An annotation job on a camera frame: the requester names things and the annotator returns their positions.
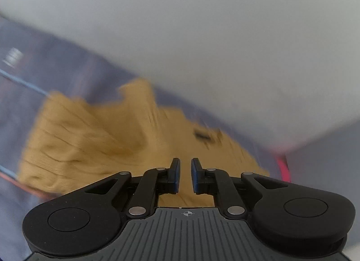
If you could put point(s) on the mustard cable-knit sweater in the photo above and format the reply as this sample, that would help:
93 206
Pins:
74 144

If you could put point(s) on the blue plaid bed sheet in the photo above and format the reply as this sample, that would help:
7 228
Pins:
34 65

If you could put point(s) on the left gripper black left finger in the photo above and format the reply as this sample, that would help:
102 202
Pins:
88 219

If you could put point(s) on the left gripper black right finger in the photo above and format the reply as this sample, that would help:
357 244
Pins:
286 217

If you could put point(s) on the pink object by bed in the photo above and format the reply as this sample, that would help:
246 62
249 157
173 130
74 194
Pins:
284 169

